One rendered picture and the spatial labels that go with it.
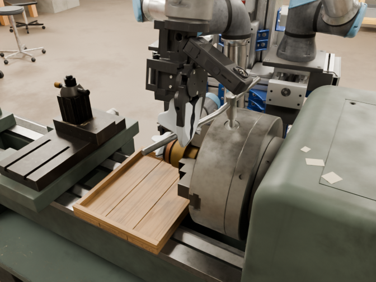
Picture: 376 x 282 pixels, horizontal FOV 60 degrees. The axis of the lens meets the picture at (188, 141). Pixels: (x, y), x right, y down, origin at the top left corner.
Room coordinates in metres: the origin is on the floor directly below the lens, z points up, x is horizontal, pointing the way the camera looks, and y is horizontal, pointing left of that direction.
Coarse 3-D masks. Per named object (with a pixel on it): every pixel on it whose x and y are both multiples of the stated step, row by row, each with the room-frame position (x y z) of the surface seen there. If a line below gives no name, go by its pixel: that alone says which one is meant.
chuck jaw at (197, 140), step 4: (212, 120) 0.73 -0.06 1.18; (204, 128) 0.73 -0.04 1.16; (208, 128) 0.72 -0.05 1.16; (200, 132) 0.72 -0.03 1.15; (204, 132) 0.72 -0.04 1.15; (196, 136) 0.72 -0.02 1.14; (200, 136) 0.72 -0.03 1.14; (204, 136) 0.71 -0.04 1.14; (192, 140) 0.72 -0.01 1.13; (196, 140) 0.72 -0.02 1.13; (200, 140) 0.71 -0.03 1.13; (192, 144) 0.71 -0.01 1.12; (196, 144) 0.71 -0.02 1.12; (200, 144) 0.71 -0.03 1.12
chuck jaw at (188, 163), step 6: (180, 162) 0.66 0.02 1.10; (186, 162) 0.66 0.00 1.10; (192, 162) 0.66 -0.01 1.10; (180, 168) 0.66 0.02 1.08; (186, 168) 0.63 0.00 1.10; (192, 168) 0.63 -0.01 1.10; (180, 174) 0.62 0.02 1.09; (186, 174) 0.61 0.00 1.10; (180, 180) 0.59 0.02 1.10; (186, 180) 0.59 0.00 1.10; (180, 186) 0.57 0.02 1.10; (186, 186) 0.57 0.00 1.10; (180, 192) 0.57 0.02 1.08; (186, 192) 0.56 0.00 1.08; (186, 198) 0.56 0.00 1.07; (192, 198) 0.54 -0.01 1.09; (198, 198) 0.53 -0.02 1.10; (192, 204) 0.54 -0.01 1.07; (198, 204) 0.53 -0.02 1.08
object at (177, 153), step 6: (168, 144) 0.72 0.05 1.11; (174, 144) 0.72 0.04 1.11; (168, 150) 0.71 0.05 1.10; (174, 150) 0.70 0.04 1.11; (180, 150) 0.70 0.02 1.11; (186, 150) 0.70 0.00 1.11; (192, 150) 0.70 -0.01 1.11; (198, 150) 0.70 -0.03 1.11; (168, 156) 0.70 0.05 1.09; (174, 156) 0.69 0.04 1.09; (180, 156) 0.69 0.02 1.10; (186, 156) 0.69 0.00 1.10; (192, 156) 0.69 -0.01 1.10; (168, 162) 0.71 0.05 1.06; (174, 162) 0.69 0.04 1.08
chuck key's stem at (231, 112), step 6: (228, 96) 0.60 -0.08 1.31; (234, 96) 0.60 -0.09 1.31; (228, 102) 0.60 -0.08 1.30; (234, 102) 0.60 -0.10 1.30; (228, 108) 0.60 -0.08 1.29; (234, 108) 0.60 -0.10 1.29; (228, 114) 0.61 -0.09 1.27; (234, 114) 0.61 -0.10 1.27; (228, 120) 0.62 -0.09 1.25; (234, 120) 0.62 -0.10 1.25
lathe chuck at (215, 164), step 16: (224, 112) 0.67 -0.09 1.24; (240, 112) 0.67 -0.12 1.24; (256, 112) 0.69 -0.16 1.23; (224, 128) 0.62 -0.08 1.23; (240, 128) 0.61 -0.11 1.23; (208, 144) 0.59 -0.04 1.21; (224, 144) 0.58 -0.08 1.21; (240, 144) 0.57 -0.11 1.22; (208, 160) 0.56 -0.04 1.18; (224, 160) 0.55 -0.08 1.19; (192, 176) 0.55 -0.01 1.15; (208, 176) 0.54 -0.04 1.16; (224, 176) 0.53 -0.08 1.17; (192, 192) 0.54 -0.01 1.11; (208, 192) 0.52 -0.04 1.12; (224, 192) 0.51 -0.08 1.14; (192, 208) 0.53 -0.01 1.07; (208, 208) 0.51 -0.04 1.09; (224, 208) 0.50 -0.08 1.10; (208, 224) 0.53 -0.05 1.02
